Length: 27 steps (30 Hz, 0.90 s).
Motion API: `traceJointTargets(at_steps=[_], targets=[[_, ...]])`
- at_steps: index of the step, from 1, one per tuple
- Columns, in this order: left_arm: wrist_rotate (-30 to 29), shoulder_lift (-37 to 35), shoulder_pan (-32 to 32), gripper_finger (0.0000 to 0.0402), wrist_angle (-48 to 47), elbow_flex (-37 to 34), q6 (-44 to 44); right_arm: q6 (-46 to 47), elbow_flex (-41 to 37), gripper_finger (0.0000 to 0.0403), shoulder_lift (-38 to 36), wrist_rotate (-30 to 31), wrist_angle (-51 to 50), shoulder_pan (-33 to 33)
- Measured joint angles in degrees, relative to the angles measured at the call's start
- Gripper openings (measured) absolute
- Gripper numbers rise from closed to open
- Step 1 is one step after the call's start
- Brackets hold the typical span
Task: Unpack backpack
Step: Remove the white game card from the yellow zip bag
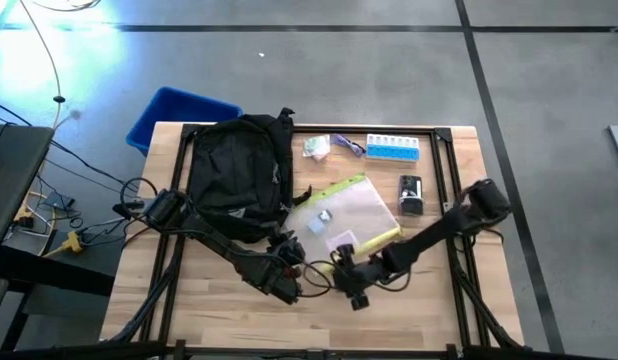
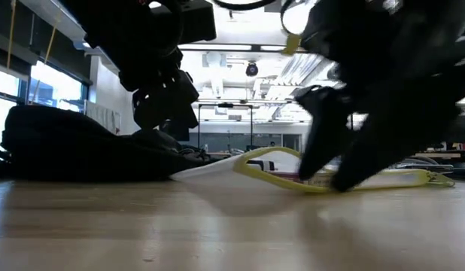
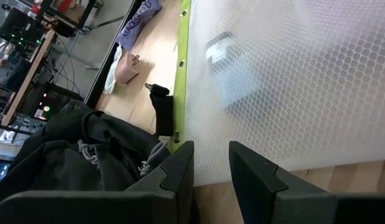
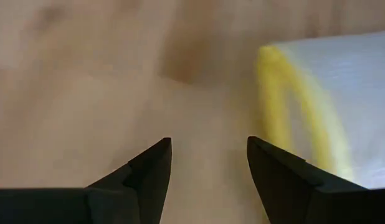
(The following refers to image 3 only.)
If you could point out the white mesh pouch yellow trim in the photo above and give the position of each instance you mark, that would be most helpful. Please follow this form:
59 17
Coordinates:
304 109

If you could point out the white black adapter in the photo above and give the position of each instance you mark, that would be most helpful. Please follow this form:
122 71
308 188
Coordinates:
217 51

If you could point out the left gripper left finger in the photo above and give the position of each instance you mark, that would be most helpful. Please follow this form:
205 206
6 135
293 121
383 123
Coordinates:
167 199

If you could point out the white box blue lid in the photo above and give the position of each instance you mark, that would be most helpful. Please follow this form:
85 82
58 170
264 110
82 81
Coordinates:
239 84

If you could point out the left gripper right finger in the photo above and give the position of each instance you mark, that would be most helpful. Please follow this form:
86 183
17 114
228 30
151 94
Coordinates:
258 193

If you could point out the wooden workbench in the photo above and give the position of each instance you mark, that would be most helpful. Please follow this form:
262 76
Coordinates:
27 77

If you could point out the black cart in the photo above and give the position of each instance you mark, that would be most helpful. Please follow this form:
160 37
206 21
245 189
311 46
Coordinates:
71 18

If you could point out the black backpack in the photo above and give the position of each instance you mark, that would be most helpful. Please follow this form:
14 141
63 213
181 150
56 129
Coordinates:
71 161

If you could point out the black computer tower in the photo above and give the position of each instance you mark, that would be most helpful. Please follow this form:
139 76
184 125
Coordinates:
40 105

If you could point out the black aluminium table frame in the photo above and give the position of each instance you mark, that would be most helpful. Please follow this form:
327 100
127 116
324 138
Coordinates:
127 18

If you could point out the clear plastic bag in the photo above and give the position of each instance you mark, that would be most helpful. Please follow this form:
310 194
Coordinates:
111 79

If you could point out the purple snack packet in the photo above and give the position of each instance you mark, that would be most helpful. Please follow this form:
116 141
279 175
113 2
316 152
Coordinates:
136 25

